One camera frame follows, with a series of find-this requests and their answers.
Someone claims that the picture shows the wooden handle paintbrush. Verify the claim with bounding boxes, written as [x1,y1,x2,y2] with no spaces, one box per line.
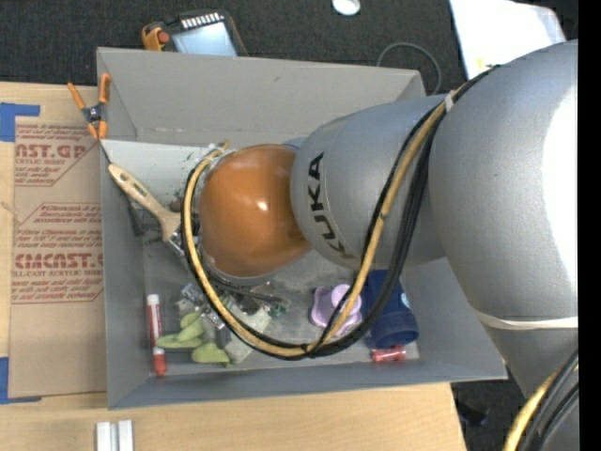
[107,163,187,257]

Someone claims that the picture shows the brown cardboard board red print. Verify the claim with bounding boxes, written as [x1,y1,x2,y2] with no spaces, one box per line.
[0,81,110,401]

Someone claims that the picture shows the lilac plastic toy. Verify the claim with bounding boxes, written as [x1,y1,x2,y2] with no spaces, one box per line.
[309,283,364,339]

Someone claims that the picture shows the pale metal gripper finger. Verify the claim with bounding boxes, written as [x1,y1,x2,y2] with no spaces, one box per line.
[179,282,208,315]
[202,308,232,350]

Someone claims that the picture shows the small red plastic piece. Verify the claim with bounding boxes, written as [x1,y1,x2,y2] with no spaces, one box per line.
[370,344,408,364]

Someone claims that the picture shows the grey metal bin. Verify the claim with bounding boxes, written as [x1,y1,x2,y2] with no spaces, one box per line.
[96,47,509,411]

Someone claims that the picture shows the red and white marker pen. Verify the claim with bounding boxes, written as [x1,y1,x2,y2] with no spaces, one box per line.
[146,293,169,378]

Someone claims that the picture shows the blue cup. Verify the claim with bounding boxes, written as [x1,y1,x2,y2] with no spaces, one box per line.
[364,270,421,350]

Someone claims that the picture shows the green soft toy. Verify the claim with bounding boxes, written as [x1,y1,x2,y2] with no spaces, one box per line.
[156,309,232,366]

